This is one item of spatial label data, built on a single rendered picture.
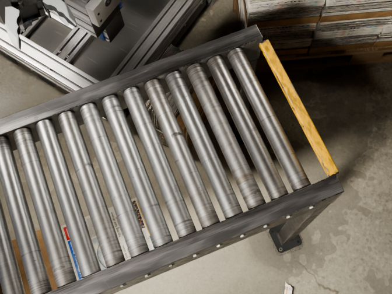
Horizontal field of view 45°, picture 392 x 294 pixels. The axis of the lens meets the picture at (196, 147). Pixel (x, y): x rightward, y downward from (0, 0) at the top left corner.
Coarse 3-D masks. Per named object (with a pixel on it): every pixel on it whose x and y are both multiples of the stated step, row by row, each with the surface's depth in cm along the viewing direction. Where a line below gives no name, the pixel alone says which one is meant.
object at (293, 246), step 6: (276, 228) 198; (270, 234) 197; (276, 234) 197; (300, 234) 197; (276, 240) 196; (294, 240) 196; (300, 240) 196; (276, 246) 195; (282, 246) 195; (288, 246) 195; (294, 246) 195; (300, 246) 195; (276, 252) 195; (282, 252) 194; (288, 252) 195
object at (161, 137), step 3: (204, 114) 203; (201, 117) 201; (204, 117) 206; (204, 120) 208; (204, 123) 212; (159, 132) 198; (159, 135) 202; (162, 135) 201; (159, 138) 206; (162, 138) 204; (189, 138) 199; (162, 141) 208; (165, 141) 206; (186, 141) 197; (189, 141) 201; (165, 144) 211; (189, 144) 204; (189, 147) 207
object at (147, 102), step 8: (168, 48) 185; (176, 48) 185; (168, 56) 184; (192, 88) 181; (168, 96) 179; (200, 104) 181; (152, 112) 178; (176, 112) 177; (200, 112) 191; (152, 120) 187; (184, 128) 177; (184, 136) 189
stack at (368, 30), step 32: (256, 0) 171; (288, 0) 172; (320, 0) 174; (352, 0) 175; (384, 0) 177; (288, 32) 194; (320, 32) 196; (352, 32) 197; (384, 32) 198; (288, 64) 222; (320, 64) 221; (352, 64) 222
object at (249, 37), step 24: (192, 48) 137; (216, 48) 137; (144, 72) 135; (168, 72) 135; (72, 96) 133; (96, 96) 133; (120, 96) 136; (144, 96) 142; (0, 120) 131; (24, 120) 131
